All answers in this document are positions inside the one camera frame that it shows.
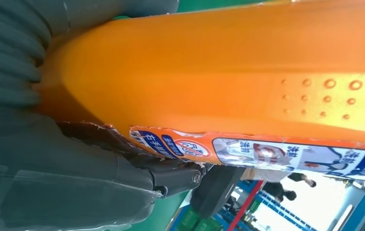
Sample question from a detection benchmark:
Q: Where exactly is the green plastic crate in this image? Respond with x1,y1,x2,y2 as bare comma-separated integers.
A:
195,218,224,231
176,207,201,231

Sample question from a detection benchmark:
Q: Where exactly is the black carrying case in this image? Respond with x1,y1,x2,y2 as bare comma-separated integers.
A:
190,165,246,219

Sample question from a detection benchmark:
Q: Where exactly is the person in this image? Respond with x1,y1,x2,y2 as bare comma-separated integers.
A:
287,172,317,188
261,181,298,204

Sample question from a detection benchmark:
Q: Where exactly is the blue metal rack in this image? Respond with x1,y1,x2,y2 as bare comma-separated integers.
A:
169,180,365,231

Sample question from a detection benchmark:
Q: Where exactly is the red post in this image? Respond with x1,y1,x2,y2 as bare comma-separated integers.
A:
226,180,265,231

